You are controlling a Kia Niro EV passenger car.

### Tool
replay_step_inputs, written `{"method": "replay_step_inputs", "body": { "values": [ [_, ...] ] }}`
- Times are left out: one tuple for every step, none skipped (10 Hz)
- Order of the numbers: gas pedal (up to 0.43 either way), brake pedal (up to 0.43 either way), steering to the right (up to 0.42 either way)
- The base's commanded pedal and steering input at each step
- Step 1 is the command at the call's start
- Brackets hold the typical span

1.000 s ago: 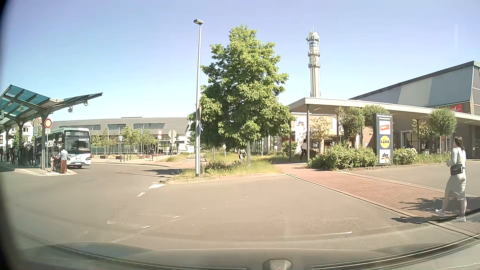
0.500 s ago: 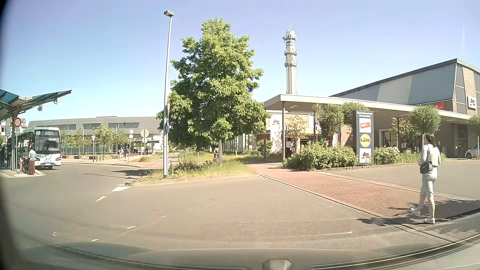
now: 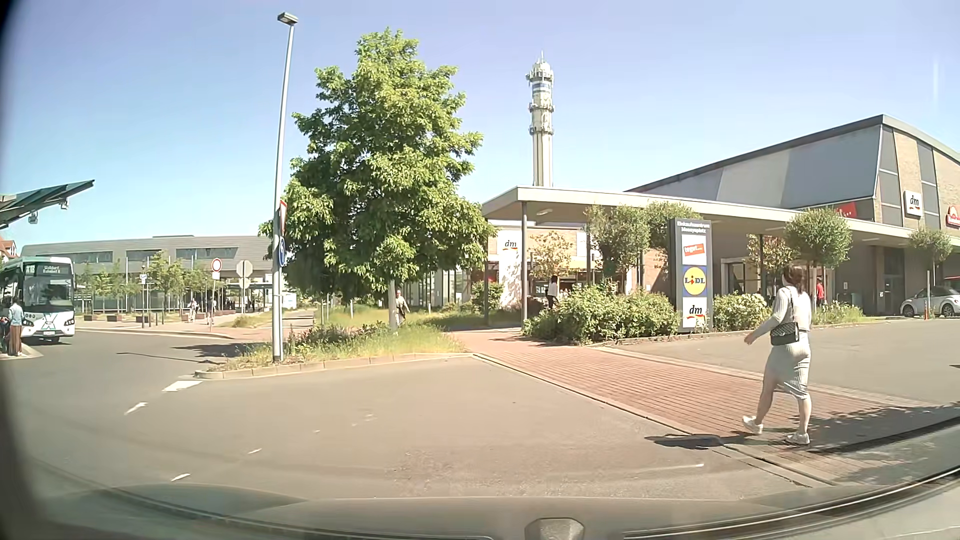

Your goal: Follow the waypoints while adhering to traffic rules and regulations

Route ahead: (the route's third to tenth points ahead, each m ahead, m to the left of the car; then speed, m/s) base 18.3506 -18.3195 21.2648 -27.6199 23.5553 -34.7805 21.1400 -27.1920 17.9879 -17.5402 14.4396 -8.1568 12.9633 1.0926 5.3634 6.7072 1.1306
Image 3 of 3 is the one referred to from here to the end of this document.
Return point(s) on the person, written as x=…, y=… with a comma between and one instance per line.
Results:
x=553, y=291
x=401, y=306
x=820, y=292
x=787, y=360

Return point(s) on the large green tree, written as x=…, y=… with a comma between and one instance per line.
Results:
x=382, y=187

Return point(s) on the green bushes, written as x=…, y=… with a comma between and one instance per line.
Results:
x=600, y=315

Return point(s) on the grass verge with kerb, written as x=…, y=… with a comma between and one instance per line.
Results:
x=352, y=346

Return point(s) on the tall white tower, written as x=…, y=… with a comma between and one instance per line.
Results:
x=541, y=120

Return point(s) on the grey asphalt road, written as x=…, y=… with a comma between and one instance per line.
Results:
x=360, y=427

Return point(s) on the advertising pylon sign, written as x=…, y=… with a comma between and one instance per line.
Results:
x=694, y=274

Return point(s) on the red brick pavement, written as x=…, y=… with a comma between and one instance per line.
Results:
x=675, y=390

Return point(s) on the road sign seen from behind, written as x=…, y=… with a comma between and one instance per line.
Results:
x=244, y=279

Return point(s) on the car's own bonnet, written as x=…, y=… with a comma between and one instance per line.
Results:
x=480, y=517

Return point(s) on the round road sign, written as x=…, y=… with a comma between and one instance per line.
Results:
x=216, y=285

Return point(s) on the green bush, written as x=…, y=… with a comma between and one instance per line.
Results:
x=741, y=311

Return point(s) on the road markings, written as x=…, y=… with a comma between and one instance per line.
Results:
x=180, y=385

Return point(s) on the long grey building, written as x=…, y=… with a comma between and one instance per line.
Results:
x=150, y=259

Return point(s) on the row of small trees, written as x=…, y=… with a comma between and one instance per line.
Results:
x=142, y=281

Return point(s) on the small round tree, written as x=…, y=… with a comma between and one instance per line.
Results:
x=818, y=238
x=931, y=247

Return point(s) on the shopping centre building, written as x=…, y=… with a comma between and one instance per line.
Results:
x=825, y=202

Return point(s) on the white bus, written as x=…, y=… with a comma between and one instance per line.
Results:
x=41, y=296

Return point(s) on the glass bus shelter roof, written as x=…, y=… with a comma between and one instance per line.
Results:
x=37, y=199

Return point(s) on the white car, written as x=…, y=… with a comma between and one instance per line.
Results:
x=931, y=301

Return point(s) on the group of people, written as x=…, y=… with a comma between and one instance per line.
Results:
x=13, y=324

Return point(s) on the tall grey lamp post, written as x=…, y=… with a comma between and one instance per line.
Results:
x=279, y=225

